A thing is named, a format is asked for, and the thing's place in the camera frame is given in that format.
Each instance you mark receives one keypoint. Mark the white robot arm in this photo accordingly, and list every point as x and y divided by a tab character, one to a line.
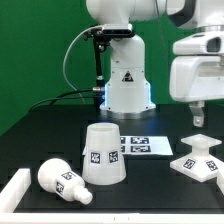
129	93

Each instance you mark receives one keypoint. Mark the white table border frame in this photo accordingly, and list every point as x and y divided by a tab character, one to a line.
15	189

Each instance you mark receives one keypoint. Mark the white marker sheet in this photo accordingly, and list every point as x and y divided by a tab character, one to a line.
130	145

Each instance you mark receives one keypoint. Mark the white lamp base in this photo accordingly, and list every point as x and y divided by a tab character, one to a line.
199	164

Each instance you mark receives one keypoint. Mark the white lamp bulb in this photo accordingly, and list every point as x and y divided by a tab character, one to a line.
56	176

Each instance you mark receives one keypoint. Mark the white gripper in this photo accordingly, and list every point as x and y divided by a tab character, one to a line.
197	72

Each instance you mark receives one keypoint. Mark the white lamp shade cone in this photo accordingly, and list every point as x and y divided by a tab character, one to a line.
103	161

